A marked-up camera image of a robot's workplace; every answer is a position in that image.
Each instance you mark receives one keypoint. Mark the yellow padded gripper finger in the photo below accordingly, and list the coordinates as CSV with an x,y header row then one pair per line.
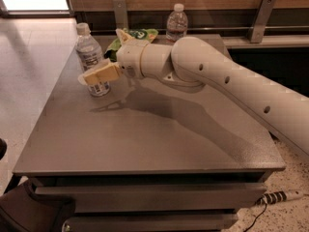
x,y
104,71
123,36

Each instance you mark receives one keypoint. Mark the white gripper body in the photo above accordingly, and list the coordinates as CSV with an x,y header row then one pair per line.
x,y
128,59

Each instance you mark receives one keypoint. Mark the blue labelled plastic bottle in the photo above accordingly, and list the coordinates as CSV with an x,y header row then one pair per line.
x,y
90,54

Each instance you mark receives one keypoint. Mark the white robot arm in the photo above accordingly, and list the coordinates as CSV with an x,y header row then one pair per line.
x,y
191,63

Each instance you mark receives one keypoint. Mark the clear plastic water bottle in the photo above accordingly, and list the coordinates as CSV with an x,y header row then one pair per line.
x,y
177,24

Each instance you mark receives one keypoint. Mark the green snack bag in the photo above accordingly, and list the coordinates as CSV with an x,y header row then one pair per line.
x,y
138,34

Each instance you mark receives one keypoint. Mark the grey cabinet with drawers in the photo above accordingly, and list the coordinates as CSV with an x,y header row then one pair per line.
x,y
146,157

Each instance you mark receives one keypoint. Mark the dark brown chair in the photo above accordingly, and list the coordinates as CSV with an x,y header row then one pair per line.
x,y
21,210

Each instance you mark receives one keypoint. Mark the white power strip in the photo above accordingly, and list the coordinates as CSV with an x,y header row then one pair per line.
x,y
279,196

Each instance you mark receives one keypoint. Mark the left metal wall bracket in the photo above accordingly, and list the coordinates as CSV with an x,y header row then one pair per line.
x,y
120,13

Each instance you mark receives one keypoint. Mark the metal wall bracket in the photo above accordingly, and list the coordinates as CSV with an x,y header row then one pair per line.
x,y
120,13
258,28

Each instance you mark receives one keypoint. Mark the horizontal metal rail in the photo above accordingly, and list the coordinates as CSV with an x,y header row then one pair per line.
x,y
301,28

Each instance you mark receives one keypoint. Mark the right metal wall bracket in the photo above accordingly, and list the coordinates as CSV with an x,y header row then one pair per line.
x,y
258,28

